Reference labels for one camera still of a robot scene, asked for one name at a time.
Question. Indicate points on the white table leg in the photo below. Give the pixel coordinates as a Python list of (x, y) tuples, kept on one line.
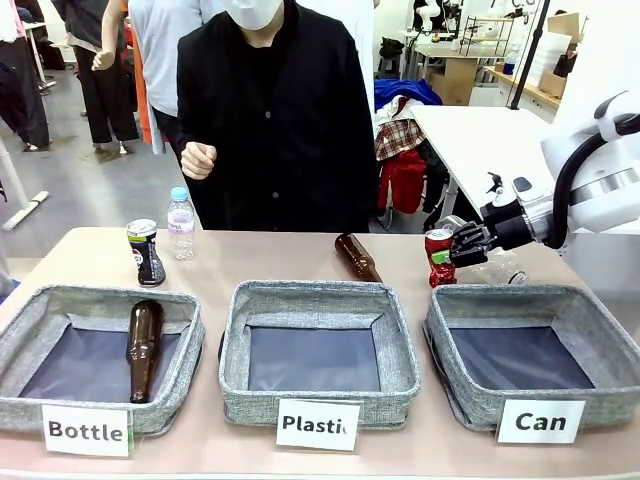
[(20, 200)]

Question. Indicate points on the blue cloth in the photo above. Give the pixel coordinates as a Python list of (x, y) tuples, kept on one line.
[(400, 95)]

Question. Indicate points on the white face mask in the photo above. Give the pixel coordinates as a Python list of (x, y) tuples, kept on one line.
[(256, 14)]

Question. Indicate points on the person in light shirt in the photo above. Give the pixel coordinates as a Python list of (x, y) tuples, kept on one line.
[(160, 55)]

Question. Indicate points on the white background table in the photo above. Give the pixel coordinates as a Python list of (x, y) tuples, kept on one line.
[(480, 145)]

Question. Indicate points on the person in black jacket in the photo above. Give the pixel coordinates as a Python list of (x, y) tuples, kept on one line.
[(280, 125)]

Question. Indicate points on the brown glass bottle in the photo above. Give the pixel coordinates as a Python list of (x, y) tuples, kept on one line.
[(144, 345), (357, 257)]

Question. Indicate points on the black slanted pole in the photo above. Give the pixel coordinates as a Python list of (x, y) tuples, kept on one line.
[(527, 55)]

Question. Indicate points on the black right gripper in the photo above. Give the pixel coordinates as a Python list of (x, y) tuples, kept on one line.
[(507, 222)]

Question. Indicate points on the orange garment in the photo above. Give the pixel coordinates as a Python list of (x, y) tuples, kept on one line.
[(141, 90)]

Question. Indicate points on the black drink can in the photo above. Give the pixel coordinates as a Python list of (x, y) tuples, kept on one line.
[(147, 255)]

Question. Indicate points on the plaid cloth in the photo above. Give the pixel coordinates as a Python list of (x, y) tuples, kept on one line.
[(397, 140)]

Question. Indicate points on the white bottle label card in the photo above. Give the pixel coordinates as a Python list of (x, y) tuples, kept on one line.
[(86, 430)]

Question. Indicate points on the blue bottle on shelf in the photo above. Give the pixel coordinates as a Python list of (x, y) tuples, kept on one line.
[(510, 62)]

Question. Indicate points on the grey fabric basket plastic label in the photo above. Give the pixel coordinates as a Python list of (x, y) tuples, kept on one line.
[(240, 390)]

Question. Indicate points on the grey fabric basket can label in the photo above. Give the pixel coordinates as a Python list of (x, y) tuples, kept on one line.
[(610, 400)]

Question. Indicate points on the crushed red can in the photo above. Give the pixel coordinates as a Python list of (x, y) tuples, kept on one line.
[(440, 272)]

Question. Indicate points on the white plastic label card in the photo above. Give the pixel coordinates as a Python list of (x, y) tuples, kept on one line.
[(317, 425)]

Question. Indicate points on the crushed clear plastic bottle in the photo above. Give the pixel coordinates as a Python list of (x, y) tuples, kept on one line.
[(495, 267)]

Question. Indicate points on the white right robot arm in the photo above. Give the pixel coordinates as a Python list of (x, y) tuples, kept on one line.
[(590, 160)]

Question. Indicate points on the clear water bottle pink label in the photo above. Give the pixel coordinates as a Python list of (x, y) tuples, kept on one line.
[(180, 225)]

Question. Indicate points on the grey fabric basket bottle label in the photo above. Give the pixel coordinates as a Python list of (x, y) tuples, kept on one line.
[(30, 405)]

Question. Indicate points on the person's right hand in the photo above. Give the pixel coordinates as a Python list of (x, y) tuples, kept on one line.
[(197, 160)]

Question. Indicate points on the red cloth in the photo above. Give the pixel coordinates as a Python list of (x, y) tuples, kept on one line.
[(402, 182)]

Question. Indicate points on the white can label card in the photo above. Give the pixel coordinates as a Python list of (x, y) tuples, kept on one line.
[(541, 421)]

